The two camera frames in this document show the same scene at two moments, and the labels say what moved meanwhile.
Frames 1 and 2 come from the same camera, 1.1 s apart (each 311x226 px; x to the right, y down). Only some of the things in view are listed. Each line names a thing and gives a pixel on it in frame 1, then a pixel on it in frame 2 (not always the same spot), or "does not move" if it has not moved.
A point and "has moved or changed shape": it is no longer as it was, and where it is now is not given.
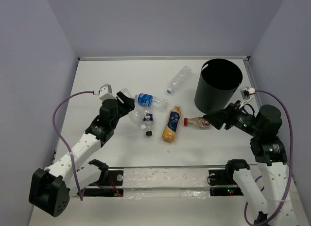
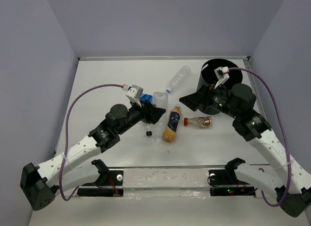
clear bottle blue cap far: [180, 79] does not move
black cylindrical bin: [218, 79] does not move
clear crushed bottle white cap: [137, 113] has moved or changed shape
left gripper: [128, 103] → [149, 113]
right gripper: [217, 118] → [193, 100]
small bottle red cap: [200, 121] does not move
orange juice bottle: [174, 118] does not move
